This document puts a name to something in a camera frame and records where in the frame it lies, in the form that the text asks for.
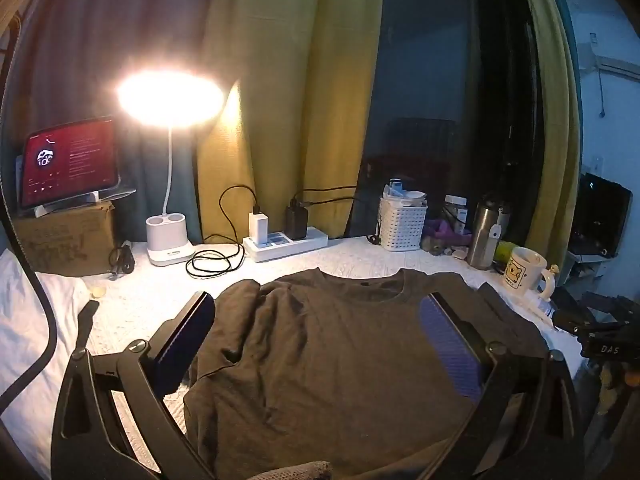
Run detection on small coiled black cable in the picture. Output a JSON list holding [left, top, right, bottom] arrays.
[[111, 240, 136, 277]]

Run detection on packets in basket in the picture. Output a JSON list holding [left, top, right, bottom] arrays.
[[382, 178, 428, 206]]

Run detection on white air conditioner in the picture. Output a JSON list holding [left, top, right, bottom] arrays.
[[595, 57, 640, 81]]

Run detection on dark olive sweater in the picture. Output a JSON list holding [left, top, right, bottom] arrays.
[[182, 267, 551, 480]]

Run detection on dark blue curtain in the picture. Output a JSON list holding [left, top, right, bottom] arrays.
[[347, 0, 481, 238]]

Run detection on white woven plastic basket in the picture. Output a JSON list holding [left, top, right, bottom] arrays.
[[378, 195, 428, 252]]

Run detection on black braided cable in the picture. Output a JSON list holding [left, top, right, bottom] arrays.
[[0, 200, 56, 416]]

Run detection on yellow-green curtain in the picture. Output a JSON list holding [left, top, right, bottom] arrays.
[[510, 0, 586, 271], [197, 0, 386, 246]]

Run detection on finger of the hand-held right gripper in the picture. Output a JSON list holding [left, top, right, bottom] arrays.
[[550, 286, 640, 331]]

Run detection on teal curtain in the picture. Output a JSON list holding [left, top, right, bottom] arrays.
[[10, 0, 221, 241]]

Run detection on black strap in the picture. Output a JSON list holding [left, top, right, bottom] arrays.
[[75, 300, 101, 351]]

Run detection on white textured bedspread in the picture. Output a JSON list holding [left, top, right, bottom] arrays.
[[35, 235, 581, 480]]

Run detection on white power strip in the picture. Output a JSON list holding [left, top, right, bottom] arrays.
[[242, 226, 329, 263]]

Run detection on clear tablet stand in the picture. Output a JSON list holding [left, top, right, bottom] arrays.
[[15, 155, 137, 218]]

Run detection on tablet with red screen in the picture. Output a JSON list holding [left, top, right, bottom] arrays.
[[20, 116, 121, 208]]

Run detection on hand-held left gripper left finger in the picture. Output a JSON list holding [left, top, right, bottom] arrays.
[[50, 290, 218, 480]]

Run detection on purple soft item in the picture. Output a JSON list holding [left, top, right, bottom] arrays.
[[432, 217, 473, 246]]

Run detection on white charger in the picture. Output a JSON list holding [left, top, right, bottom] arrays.
[[249, 211, 269, 247]]

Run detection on cream mug with cartoon print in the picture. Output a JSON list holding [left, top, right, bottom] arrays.
[[501, 246, 558, 303]]

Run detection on white desk lamp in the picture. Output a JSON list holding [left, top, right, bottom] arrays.
[[116, 71, 223, 267]]

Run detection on thin black adapter cable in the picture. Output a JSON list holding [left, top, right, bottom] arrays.
[[290, 186, 381, 211]]

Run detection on white pillow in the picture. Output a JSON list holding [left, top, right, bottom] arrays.
[[0, 247, 96, 476]]

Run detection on stainless steel thermos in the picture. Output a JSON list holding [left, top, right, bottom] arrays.
[[466, 200, 511, 271]]

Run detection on brown cardboard box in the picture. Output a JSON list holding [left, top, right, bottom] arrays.
[[12, 201, 121, 278]]

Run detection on black charger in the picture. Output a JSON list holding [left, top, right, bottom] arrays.
[[285, 200, 308, 241]]

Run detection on long black charging cable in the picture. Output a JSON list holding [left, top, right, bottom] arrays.
[[186, 186, 261, 279]]

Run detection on small white jar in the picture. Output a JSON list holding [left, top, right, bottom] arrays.
[[445, 195, 468, 226]]

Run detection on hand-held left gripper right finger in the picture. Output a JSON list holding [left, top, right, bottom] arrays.
[[419, 290, 586, 480]]

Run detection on black monitor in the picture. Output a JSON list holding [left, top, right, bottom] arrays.
[[570, 172, 633, 258]]

